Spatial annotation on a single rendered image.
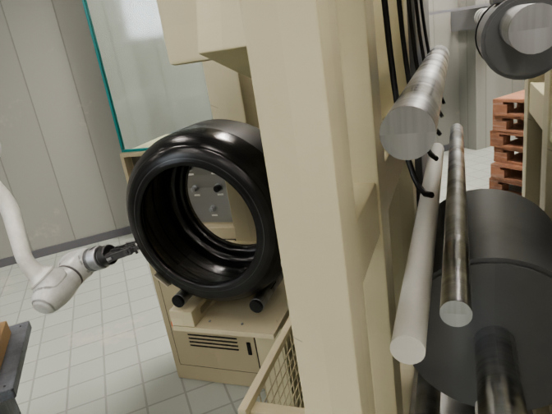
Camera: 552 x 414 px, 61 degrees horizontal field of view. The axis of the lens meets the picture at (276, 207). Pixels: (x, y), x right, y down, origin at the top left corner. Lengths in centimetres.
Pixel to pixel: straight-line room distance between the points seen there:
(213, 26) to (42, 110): 411
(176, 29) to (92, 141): 394
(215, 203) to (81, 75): 294
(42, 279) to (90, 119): 323
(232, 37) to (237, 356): 191
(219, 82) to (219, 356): 145
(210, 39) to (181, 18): 16
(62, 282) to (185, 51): 105
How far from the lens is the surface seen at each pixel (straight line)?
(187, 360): 269
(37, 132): 493
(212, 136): 135
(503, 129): 470
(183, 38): 101
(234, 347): 248
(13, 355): 220
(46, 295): 179
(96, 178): 498
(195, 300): 167
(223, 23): 86
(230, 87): 167
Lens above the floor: 166
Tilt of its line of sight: 19 degrees down
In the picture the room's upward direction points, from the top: 9 degrees counter-clockwise
